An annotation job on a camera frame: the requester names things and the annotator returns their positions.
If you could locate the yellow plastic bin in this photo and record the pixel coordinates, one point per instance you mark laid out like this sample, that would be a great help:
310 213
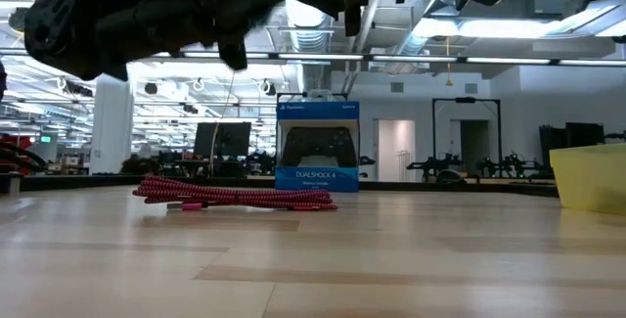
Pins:
592 181

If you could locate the red background equipment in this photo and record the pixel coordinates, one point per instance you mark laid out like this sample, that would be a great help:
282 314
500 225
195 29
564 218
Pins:
17 154

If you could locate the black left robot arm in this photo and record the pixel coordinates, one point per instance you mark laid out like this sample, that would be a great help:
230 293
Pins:
63 24

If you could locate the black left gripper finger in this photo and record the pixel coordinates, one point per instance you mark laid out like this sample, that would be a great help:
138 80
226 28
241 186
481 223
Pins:
233 51
261 2

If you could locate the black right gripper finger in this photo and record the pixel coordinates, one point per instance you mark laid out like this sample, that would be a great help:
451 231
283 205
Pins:
353 19
318 0

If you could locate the blue DualShock controller box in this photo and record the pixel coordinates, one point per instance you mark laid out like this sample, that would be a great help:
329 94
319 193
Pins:
317 112

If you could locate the black background monitor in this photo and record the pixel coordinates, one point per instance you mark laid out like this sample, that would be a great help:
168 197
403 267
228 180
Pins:
235 139

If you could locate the black aluminium table frame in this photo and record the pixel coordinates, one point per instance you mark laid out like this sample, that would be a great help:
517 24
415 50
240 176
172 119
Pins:
73 182

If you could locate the yellow ceiling pendant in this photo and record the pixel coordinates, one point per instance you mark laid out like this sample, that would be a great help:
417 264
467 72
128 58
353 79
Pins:
448 80

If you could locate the white building column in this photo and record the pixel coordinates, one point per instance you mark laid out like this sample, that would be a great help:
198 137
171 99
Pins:
111 127

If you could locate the black background station frame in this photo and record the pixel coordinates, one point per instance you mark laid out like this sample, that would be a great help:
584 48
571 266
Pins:
433 132

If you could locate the black background panels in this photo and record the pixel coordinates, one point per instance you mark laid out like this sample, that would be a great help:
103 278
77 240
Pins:
582 134

